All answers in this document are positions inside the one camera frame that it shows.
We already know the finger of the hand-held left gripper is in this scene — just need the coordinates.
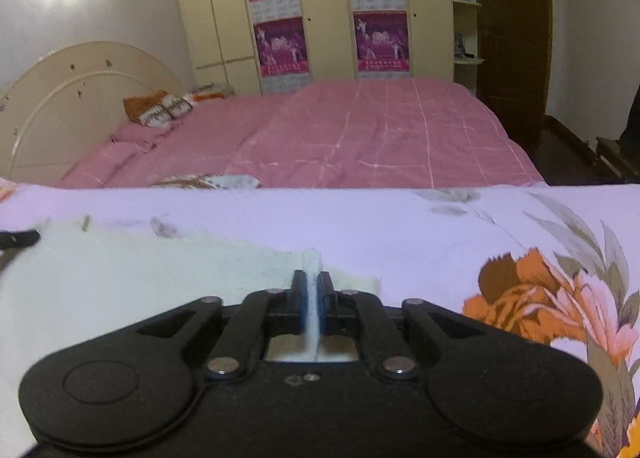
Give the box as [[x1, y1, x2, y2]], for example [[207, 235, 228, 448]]
[[0, 229, 42, 252]]

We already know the lilac floral bed sheet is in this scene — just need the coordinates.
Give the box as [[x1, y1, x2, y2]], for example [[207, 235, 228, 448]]
[[0, 178, 640, 458]]

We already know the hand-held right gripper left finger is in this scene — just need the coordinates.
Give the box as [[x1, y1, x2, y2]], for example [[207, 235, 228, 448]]
[[136, 270, 309, 382]]

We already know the cream corner shelf unit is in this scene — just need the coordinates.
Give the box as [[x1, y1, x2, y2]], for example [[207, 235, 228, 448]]
[[445, 0, 486, 95]]

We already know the small dark shelf ornament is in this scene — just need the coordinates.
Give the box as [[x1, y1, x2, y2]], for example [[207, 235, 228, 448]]
[[454, 33, 476, 60]]

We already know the cream arched headboard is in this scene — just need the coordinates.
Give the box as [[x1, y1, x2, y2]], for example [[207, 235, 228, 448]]
[[0, 41, 190, 184]]

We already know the pale green sweater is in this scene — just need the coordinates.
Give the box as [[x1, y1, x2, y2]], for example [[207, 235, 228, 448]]
[[0, 216, 382, 454]]

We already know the dark wooden door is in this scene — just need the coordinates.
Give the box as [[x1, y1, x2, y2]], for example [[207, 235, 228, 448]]
[[472, 0, 553, 151]]

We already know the stack of books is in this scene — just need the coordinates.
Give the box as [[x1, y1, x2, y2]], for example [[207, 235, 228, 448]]
[[182, 82, 234, 102]]

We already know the pink checked bedspread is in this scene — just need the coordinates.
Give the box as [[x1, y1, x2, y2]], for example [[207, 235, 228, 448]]
[[57, 77, 548, 189]]

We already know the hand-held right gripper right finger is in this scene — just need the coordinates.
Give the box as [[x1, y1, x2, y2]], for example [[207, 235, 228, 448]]
[[317, 271, 487, 382]]

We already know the cream wardrobe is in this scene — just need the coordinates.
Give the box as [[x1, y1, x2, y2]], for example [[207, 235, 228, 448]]
[[170, 0, 457, 96]]

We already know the orange patterned pillow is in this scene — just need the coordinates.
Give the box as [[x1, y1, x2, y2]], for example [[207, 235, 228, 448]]
[[123, 90, 195, 129]]

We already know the wooden furniture frame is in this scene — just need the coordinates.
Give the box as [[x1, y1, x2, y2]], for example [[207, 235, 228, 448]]
[[595, 135, 640, 185]]

